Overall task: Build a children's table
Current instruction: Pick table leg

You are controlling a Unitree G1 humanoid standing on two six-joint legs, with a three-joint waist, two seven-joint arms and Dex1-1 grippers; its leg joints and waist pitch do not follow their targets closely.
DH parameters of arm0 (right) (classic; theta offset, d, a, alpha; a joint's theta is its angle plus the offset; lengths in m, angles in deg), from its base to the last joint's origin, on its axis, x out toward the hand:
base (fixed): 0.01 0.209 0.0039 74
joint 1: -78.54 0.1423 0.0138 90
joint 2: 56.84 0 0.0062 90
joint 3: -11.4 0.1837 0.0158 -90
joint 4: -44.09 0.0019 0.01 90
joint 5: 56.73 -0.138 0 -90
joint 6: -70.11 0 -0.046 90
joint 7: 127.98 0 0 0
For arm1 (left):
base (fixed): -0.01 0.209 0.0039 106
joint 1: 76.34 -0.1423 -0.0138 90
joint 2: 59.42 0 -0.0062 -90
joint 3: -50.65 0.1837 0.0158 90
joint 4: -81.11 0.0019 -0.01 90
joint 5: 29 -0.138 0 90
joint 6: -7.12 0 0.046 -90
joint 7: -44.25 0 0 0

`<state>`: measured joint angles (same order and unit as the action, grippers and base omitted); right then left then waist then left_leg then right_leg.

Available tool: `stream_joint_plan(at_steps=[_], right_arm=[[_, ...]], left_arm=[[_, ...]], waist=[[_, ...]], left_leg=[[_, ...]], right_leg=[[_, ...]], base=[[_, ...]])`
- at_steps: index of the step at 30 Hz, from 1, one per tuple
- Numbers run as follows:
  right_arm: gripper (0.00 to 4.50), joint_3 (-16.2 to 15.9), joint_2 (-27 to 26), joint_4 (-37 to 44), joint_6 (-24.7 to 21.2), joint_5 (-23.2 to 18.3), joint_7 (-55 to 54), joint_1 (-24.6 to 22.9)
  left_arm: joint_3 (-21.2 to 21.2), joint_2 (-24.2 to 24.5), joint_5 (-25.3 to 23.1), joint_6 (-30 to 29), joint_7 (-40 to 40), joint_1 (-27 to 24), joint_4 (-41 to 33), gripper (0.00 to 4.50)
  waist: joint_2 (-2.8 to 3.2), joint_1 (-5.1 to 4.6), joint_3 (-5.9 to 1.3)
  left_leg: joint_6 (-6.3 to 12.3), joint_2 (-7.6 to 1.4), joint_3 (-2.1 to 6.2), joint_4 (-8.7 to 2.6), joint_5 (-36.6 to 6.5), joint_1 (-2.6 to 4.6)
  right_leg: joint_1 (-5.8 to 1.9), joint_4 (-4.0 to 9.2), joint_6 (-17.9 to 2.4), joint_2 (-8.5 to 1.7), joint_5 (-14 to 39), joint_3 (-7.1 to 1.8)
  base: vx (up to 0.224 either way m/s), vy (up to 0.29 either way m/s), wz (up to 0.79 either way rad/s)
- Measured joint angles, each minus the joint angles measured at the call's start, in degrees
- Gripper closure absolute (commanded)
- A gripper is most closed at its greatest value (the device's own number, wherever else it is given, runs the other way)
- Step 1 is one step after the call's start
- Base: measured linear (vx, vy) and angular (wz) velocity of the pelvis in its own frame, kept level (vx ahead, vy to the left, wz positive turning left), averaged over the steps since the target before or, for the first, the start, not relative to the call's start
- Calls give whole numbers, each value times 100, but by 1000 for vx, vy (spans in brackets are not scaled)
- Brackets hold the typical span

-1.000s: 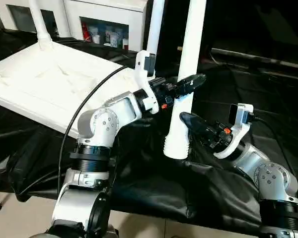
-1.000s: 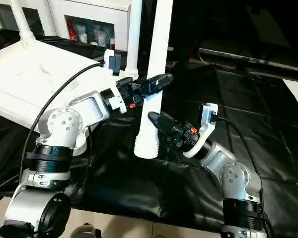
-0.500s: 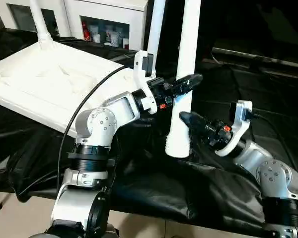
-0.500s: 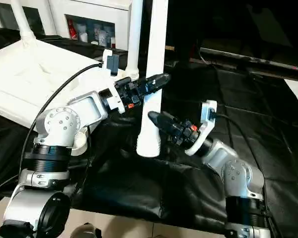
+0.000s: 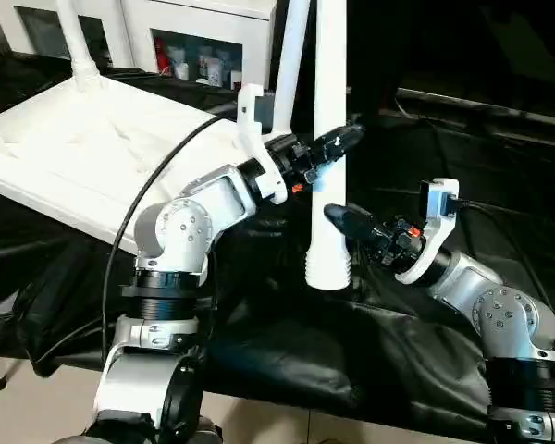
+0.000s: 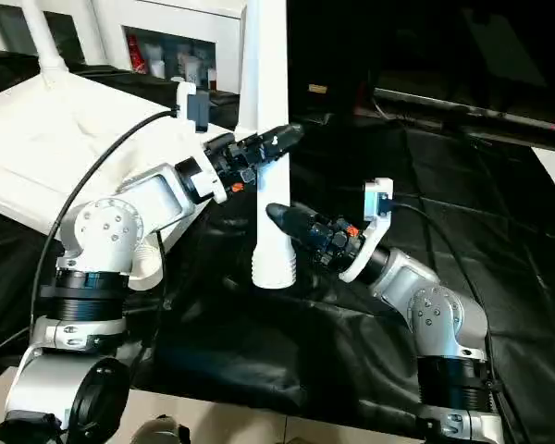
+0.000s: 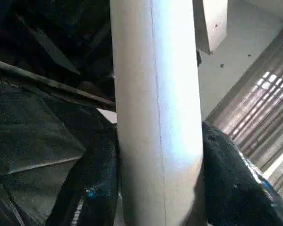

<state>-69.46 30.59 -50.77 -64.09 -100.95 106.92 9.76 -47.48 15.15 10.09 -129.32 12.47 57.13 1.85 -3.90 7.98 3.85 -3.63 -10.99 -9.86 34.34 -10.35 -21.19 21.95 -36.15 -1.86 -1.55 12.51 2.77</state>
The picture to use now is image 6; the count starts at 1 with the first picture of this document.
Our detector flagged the white plastic table top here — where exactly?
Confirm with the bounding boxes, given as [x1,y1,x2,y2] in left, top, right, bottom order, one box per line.
[0,68,260,292]

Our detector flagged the black box with gold label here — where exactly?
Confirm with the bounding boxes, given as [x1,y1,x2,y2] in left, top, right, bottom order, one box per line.
[286,0,380,121]

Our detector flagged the black mat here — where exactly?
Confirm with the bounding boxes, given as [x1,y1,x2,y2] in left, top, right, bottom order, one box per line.
[0,45,555,444]

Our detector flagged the red bottle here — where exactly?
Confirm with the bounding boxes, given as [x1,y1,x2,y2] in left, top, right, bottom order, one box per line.
[128,36,150,75]

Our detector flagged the white cabinet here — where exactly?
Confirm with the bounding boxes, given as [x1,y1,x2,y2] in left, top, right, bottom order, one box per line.
[0,0,249,92]

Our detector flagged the black rod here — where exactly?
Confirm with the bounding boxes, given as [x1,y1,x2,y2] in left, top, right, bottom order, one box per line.
[373,87,555,140]

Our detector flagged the dark left robot foot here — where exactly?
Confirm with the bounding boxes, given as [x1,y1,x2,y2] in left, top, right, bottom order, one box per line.
[133,413,191,444]

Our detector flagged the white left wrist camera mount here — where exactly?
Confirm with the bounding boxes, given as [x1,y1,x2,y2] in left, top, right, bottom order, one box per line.
[174,80,228,204]

